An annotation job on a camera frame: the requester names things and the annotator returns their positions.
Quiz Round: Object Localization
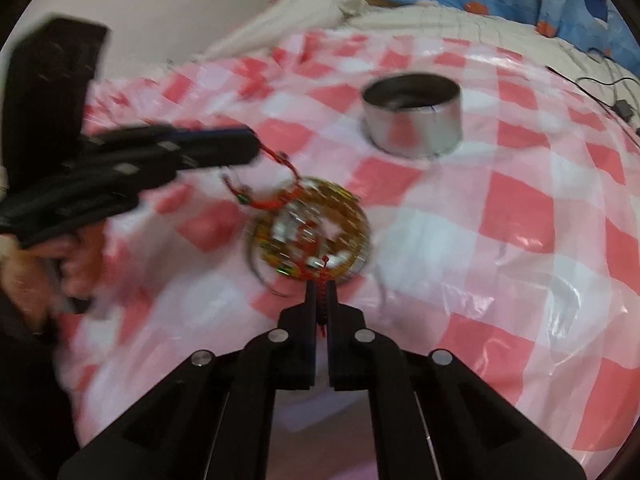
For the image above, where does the black cable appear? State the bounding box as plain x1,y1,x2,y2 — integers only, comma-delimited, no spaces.
544,47,640,143

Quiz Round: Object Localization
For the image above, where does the red white checkered plastic sheet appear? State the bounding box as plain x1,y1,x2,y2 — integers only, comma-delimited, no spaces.
55,30,640,480

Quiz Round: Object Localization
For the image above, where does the person's left hand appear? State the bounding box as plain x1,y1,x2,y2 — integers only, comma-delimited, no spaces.
0,222,108,336

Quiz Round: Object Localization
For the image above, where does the red cord bracelet green bead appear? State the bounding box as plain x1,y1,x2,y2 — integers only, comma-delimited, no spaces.
221,144,302,212

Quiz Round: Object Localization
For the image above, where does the colourful beaded ornament with string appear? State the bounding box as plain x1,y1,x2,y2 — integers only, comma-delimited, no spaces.
244,176,372,282

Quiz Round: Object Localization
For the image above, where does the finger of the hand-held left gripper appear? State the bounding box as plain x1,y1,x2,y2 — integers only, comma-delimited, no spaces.
75,151,259,194
80,124,262,162

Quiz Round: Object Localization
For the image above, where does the round metal tin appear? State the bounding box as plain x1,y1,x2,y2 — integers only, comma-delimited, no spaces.
361,73,463,159

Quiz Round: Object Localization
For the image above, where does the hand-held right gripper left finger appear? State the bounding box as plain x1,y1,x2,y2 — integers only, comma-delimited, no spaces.
57,280,319,480

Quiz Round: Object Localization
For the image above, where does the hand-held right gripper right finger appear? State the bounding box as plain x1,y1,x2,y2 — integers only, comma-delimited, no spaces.
326,281,586,480

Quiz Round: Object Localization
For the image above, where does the red braided cord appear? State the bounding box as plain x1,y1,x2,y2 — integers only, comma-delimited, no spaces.
299,254,335,337

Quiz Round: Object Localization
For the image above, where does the white striped bedding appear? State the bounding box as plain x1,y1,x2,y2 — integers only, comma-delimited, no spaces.
200,0,628,78

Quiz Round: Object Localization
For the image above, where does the person's left forearm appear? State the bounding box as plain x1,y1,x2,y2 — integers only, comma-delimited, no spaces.
0,295,81,466

